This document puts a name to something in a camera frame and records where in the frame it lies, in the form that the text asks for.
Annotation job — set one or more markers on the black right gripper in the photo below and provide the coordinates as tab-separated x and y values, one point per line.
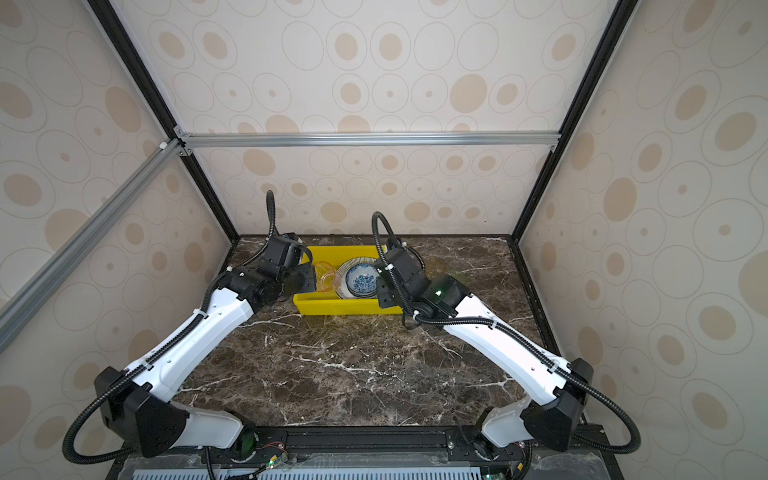
382	298

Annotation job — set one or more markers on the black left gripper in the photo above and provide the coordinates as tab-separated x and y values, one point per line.
310	274

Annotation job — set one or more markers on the pink translucent cup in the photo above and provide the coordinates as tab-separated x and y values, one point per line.
325	277

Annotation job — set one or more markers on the white black-striped-rim plate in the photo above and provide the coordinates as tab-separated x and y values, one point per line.
341	289

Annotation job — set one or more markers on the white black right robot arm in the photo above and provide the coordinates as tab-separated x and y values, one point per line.
556	390

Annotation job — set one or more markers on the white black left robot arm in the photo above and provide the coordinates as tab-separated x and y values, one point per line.
137	403

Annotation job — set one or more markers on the yellow plastic bin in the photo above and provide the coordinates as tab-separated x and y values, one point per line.
329	303

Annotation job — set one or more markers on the horizontal aluminium frame bar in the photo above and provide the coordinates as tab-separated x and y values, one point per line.
378	139

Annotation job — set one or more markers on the diagonal aluminium frame bar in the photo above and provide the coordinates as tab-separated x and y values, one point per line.
36	292

